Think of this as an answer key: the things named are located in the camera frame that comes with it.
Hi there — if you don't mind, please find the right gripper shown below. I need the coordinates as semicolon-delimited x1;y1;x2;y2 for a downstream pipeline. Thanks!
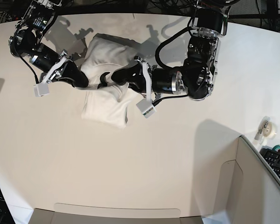
28;49;89;88

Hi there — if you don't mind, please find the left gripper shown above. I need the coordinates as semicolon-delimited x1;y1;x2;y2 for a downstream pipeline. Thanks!
111;56;184;104

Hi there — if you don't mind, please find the white printed t-shirt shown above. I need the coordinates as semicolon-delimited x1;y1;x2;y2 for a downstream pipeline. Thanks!
81;34;138;128

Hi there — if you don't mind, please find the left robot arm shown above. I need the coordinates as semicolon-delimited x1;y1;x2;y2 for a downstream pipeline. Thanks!
111;0;231;106

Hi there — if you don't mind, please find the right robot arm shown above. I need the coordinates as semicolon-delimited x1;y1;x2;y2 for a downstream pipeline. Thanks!
8;0;89;95

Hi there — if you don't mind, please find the clear tape dispenser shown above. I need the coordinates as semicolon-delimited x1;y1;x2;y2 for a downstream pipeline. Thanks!
254;116;278;146

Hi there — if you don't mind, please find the green tape roll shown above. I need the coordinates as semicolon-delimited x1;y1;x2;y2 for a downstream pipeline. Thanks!
272;145;280;153

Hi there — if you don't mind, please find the grey cardboard box right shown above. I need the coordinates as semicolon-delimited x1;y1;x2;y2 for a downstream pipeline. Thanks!
202;135;280;224

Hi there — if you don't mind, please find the black computer keyboard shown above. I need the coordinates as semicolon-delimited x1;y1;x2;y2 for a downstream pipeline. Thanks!
260;147;280;179

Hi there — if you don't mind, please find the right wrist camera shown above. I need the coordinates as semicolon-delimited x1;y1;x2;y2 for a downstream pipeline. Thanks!
34;83;49;97

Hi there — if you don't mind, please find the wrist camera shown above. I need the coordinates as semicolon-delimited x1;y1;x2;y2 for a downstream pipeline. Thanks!
136;98;156;119
34;83;49;97

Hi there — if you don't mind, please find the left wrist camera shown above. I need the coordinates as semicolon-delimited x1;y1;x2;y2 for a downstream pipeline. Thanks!
136;98;156;119

